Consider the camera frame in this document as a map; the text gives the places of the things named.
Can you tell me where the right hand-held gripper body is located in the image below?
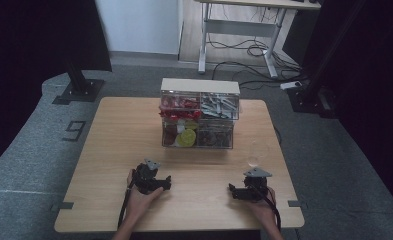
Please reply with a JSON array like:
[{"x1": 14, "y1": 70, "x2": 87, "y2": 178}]
[{"x1": 243, "y1": 167, "x2": 274, "y2": 202}]

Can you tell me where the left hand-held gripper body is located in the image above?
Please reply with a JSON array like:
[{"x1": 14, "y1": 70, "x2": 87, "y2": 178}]
[{"x1": 134, "y1": 158, "x2": 162, "y2": 196}]

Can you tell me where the clear wine glass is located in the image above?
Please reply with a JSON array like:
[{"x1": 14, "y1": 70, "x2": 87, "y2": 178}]
[{"x1": 246, "y1": 139, "x2": 271, "y2": 168}]

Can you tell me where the clear acrylic drawer organizer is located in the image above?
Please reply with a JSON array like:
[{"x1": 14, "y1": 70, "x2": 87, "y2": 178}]
[{"x1": 159, "y1": 77, "x2": 241, "y2": 150}]

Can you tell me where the person's right hand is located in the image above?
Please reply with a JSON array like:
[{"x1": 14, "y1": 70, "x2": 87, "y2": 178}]
[{"x1": 246, "y1": 186, "x2": 279, "y2": 228}]

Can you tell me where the person's left hand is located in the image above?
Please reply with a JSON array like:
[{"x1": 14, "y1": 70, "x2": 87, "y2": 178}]
[{"x1": 125, "y1": 168, "x2": 165, "y2": 223}]

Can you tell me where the grey tape marker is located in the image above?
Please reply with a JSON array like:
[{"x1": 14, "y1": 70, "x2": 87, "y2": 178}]
[
  {"x1": 287, "y1": 199, "x2": 309, "y2": 211},
  {"x1": 50, "y1": 201, "x2": 75, "y2": 213}
]

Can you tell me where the pile of green round pods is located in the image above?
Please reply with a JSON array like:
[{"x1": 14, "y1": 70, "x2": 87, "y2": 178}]
[{"x1": 174, "y1": 119, "x2": 200, "y2": 148}]

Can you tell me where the pile of red packets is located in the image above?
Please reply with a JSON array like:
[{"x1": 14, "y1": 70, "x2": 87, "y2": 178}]
[{"x1": 159, "y1": 94, "x2": 203, "y2": 122}]

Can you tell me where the pile of grey packets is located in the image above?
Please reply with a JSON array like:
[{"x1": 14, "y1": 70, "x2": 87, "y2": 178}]
[{"x1": 201, "y1": 93, "x2": 239, "y2": 120}]

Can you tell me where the white power strip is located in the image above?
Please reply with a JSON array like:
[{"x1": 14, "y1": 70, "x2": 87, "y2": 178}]
[{"x1": 279, "y1": 80, "x2": 304, "y2": 91}]

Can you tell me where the black slanted stand with base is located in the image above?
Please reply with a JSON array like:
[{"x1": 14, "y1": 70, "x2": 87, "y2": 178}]
[{"x1": 285, "y1": 0, "x2": 368, "y2": 120}]

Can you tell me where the left black stand base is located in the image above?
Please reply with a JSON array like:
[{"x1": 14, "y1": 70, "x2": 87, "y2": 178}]
[{"x1": 51, "y1": 58, "x2": 106, "y2": 106}]

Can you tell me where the black curtain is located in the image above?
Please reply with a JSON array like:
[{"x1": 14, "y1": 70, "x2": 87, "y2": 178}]
[
  {"x1": 0, "y1": 0, "x2": 114, "y2": 176},
  {"x1": 282, "y1": 0, "x2": 393, "y2": 219}
]

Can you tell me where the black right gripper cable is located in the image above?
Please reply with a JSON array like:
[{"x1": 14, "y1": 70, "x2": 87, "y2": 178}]
[{"x1": 255, "y1": 184, "x2": 283, "y2": 232}]

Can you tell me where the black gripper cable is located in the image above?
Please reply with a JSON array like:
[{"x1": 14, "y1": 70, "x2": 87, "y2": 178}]
[
  {"x1": 255, "y1": 184, "x2": 283, "y2": 232},
  {"x1": 117, "y1": 178, "x2": 137, "y2": 230}
]

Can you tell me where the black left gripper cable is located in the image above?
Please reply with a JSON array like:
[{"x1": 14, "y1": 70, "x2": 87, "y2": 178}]
[{"x1": 117, "y1": 178, "x2": 137, "y2": 230}]

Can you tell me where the tangle of black floor cables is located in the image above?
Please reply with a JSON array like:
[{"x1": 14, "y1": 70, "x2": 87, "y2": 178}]
[{"x1": 206, "y1": 31, "x2": 306, "y2": 91}]

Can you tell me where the white desk frame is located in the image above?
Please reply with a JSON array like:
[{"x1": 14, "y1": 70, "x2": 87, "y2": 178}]
[{"x1": 193, "y1": 0, "x2": 322, "y2": 80}]

